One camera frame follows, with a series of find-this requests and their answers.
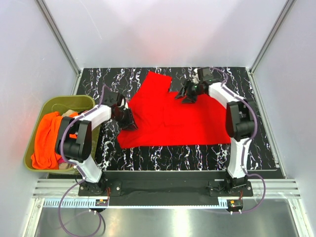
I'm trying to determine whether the left aluminium corner post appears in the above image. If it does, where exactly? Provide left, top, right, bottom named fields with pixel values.
left=34, top=0, right=82, bottom=75

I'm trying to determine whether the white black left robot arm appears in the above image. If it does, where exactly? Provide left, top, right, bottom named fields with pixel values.
left=55, top=92, right=138, bottom=196

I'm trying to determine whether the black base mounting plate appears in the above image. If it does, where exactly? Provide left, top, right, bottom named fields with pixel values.
left=79, top=171, right=253, bottom=208

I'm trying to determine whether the aluminium frame rail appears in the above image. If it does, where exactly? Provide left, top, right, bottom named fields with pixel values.
left=23, top=176, right=315, bottom=237

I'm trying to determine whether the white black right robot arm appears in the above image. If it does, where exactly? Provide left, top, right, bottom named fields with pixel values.
left=175, top=67, right=258, bottom=196

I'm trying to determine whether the red t shirt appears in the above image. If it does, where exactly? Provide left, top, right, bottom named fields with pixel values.
left=117, top=72, right=231, bottom=149

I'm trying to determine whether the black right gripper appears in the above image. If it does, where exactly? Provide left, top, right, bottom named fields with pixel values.
left=174, top=79, right=204, bottom=105

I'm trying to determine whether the left orange connector board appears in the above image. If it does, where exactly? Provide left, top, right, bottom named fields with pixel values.
left=95, top=199, right=109, bottom=206

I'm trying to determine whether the aluminium corner post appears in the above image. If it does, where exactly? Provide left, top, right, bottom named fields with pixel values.
left=249, top=0, right=296, bottom=74
left=34, top=0, right=82, bottom=75

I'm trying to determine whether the orange connector board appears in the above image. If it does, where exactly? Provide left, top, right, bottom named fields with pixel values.
left=95, top=199, right=109, bottom=206
left=229, top=199, right=243, bottom=208

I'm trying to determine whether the orange t shirt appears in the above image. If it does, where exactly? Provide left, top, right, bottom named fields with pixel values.
left=31, top=112, right=63, bottom=170

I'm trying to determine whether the right aluminium corner post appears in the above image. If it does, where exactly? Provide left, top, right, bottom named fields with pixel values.
left=249, top=0, right=296, bottom=74

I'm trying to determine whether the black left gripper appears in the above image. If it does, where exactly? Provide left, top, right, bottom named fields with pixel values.
left=113, top=107, right=138, bottom=131

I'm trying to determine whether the right orange connector board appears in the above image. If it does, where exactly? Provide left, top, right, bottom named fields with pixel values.
left=229, top=199, right=243, bottom=208

